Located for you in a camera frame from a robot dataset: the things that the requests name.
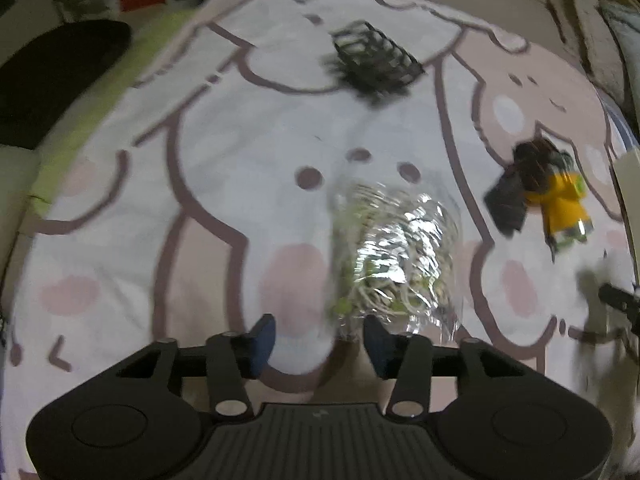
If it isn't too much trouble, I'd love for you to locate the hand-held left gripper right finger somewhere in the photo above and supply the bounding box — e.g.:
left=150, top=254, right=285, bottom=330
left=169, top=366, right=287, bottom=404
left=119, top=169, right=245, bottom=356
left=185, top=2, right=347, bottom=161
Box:
left=362, top=316, right=526, bottom=418

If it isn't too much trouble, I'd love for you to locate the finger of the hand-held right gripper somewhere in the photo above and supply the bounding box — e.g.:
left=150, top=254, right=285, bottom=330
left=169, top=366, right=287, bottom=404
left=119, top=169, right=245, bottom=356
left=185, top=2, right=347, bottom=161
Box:
left=598, top=282, right=640, bottom=333

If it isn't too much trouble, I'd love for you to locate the white shallow cardboard box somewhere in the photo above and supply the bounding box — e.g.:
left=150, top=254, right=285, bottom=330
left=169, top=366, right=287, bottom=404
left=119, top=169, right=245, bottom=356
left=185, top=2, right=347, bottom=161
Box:
left=614, top=147, right=640, bottom=281

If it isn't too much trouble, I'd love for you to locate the clear bag of cream cord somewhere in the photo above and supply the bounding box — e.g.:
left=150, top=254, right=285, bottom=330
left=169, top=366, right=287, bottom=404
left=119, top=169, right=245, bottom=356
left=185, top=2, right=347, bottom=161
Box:
left=327, top=180, right=463, bottom=343

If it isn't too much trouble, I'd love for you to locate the printed cartoon blanket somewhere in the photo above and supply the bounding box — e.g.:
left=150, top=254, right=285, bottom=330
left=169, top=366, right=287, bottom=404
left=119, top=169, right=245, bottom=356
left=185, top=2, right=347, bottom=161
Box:
left=0, top=0, right=640, bottom=480

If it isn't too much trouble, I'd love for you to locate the dark brown cushion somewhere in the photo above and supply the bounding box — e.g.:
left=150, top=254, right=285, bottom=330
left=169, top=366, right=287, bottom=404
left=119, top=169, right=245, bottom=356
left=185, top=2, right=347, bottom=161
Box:
left=0, top=20, right=132, bottom=151

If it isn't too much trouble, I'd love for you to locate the black wire mesh basket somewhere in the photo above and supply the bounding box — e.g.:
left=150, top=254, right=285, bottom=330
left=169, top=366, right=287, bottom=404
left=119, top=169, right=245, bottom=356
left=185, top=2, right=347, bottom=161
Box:
left=322, top=20, right=426, bottom=106

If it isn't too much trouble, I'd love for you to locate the yellow headlamp with strap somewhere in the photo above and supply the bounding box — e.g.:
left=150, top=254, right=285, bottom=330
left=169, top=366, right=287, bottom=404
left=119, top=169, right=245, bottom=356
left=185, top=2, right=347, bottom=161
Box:
left=484, top=139, right=596, bottom=261

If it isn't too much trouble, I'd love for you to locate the grey fluffy pillow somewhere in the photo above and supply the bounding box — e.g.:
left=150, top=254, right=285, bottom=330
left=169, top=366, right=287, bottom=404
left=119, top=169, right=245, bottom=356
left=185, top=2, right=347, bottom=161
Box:
left=545, top=0, right=633, bottom=106

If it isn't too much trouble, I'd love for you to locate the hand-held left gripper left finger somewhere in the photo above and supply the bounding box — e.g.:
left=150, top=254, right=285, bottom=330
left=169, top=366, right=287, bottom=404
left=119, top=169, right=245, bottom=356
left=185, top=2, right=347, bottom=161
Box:
left=116, top=314, right=277, bottom=418

